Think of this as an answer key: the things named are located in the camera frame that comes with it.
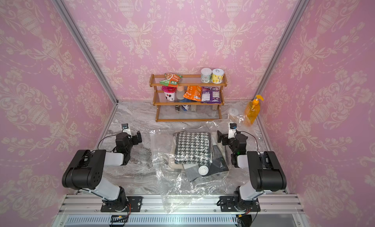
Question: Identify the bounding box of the clear plastic vacuum bag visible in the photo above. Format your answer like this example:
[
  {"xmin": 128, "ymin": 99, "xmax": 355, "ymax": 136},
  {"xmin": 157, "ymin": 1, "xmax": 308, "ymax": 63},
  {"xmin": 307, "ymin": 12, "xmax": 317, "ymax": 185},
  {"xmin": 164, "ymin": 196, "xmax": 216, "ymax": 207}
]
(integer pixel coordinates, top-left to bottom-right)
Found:
[{"xmin": 150, "ymin": 120, "xmax": 249, "ymax": 213}]

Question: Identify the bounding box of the aluminium front rail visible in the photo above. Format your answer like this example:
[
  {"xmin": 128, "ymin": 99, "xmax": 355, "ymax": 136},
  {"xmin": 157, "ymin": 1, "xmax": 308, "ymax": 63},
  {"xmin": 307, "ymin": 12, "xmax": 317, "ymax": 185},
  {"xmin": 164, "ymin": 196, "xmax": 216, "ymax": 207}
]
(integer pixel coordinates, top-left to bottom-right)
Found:
[{"xmin": 58, "ymin": 193, "xmax": 305, "ymax": 215}]

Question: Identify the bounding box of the white vacuum bag valve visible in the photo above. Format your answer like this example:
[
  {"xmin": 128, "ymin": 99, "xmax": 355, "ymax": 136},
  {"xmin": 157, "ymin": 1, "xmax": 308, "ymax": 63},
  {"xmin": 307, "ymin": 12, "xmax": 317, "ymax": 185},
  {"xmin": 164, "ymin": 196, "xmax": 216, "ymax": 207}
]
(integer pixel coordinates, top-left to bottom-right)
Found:
[{"xmin": 198, "ymin": 166, "xmax": 209, "ymax": 176}]

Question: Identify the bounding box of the wooden three-tier shelf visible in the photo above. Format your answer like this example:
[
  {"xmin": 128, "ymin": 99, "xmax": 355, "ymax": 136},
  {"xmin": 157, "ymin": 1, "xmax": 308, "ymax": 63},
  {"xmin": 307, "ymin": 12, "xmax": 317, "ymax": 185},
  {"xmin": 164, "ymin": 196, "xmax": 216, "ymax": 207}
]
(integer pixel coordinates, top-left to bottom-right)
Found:
[{"xmin": 149, "ymin": 74, "xmax": 228, "ymax": 122}]

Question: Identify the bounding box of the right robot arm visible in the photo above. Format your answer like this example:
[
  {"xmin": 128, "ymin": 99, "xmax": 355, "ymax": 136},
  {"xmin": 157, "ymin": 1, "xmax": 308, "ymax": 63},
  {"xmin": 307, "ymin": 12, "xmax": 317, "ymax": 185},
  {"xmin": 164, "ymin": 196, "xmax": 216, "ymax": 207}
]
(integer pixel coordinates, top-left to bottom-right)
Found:
[{"xmin": 217, "ymin": 131, "xmax": 287, "ymax": 214}]

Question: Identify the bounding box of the black white houndstooth scarf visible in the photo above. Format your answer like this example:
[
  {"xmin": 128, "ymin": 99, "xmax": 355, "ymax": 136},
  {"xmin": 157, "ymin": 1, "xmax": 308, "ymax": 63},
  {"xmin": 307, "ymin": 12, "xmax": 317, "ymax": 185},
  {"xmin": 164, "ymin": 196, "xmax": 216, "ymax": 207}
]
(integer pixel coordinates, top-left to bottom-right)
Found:
[{"xmin": 174, "ymin": 131, "xmax": 212, "ymax": 166}]

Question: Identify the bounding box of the orange snack bag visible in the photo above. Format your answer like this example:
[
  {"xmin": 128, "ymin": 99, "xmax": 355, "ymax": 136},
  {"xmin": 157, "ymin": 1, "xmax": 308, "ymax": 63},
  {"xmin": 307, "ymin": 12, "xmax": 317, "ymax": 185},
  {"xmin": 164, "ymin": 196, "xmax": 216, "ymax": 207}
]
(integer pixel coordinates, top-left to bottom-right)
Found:
[{"xmin": 183, "ymin": 86, "xmax": 202, "ymax": 102}]

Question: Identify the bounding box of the yellow white cup can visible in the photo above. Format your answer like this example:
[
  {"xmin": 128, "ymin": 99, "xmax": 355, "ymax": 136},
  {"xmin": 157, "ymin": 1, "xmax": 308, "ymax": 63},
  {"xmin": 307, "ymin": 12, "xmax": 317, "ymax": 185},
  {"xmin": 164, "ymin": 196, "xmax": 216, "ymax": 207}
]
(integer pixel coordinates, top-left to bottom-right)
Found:
[{"xmin": 211, "ymin": 69, "xmax": 225, "ymax": 84}]

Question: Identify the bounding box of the small white bottle on shelf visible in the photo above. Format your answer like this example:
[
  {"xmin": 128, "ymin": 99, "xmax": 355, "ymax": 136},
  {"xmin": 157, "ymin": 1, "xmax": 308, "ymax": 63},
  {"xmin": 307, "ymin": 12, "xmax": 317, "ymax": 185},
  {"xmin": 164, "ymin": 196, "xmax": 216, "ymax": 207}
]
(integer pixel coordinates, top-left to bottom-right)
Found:
[{"xmin": 176, "ymin": 86, "xmax": 185, "ymax": 100}]

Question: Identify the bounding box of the beige knitted scarf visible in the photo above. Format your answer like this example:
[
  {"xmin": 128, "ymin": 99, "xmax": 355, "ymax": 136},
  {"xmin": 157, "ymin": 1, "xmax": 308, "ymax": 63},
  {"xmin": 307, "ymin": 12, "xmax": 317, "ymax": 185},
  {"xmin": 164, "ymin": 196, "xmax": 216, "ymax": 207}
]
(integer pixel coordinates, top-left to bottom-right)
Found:
[{"xmin": 168, "ymin": 133, "xmax": 184, "ymax": 171}]

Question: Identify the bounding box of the green white cup can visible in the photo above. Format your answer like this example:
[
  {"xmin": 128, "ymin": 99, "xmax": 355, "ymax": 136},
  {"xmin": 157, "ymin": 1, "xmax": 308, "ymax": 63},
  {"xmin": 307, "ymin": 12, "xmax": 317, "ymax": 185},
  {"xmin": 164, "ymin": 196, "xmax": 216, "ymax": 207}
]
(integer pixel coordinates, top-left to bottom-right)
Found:
[{"xmin": 201, "ymin": 68, "xmax": 212, "ymax": 83}]

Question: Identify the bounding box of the pink lid yogurt cup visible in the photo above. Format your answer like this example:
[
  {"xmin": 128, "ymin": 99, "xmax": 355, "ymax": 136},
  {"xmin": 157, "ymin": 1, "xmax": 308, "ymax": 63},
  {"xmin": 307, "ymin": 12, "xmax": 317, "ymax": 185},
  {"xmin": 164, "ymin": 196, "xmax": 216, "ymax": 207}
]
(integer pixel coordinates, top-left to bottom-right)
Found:
[{"xmin": 162, "ymin": 86, "xmax": 177, "ymax": 102}]

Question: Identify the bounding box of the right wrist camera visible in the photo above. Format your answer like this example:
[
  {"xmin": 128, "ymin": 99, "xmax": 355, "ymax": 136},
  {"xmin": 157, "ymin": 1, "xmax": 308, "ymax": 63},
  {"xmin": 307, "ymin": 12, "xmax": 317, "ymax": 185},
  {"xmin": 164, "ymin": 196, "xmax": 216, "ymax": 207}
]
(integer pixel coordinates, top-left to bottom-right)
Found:
[{"xmin": 228, "ymin": 123, "xmax": 237, "ymax": 139}]

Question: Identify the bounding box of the purple snack bag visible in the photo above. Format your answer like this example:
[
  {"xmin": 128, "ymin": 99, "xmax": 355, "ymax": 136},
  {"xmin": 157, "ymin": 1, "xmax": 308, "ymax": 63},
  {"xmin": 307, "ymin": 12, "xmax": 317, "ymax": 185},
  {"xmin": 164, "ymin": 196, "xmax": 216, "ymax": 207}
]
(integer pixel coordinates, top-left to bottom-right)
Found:
[{"xmin": 201, "ymin": 86, "xmax": 221, "ymax": 104}]

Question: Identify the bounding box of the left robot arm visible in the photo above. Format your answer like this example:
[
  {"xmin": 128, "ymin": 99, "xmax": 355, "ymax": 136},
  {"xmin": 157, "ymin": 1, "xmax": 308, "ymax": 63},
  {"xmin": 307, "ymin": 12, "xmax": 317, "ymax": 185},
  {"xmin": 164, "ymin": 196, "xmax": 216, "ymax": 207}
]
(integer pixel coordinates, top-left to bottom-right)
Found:
[{"xmin": 62, "ymin": 130, "xmax": 143, "ymax": 213}]

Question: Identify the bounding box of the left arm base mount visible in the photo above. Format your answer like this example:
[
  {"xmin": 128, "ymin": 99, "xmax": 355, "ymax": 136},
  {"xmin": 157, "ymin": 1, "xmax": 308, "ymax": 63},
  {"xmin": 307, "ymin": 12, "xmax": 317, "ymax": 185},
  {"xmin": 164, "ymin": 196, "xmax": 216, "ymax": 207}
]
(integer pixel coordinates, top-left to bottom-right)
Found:
[{"xmin": 101, "ymin": 196, "xmax": 143, "ymax": 213}]

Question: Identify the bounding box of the orange soap pump bottle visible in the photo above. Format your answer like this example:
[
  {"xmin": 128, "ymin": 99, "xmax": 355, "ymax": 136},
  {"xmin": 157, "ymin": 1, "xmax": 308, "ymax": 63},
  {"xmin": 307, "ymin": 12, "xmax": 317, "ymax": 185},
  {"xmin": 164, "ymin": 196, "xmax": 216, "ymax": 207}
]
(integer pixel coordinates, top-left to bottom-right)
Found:
[{"xmin": 245, "ymin": 95, "xmax": 264, "ymax": 125}]

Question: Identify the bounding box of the red green snack packet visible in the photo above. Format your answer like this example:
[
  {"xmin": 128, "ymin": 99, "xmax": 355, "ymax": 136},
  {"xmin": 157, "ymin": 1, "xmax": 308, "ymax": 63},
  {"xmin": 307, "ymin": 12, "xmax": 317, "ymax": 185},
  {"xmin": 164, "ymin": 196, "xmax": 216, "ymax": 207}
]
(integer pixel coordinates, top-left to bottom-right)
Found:
[{"xmin": 159, "ymin": 73, "xmax": 182, "ymax": 87}]

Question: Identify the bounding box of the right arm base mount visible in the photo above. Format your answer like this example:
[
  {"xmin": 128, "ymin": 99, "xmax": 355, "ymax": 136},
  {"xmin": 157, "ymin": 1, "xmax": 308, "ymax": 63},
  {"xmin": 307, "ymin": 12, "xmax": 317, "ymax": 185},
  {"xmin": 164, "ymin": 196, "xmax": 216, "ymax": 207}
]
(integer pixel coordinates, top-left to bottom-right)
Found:
[{"xmin": 216, "ymin": 196, "xmax": 260, "ymax": 214}]

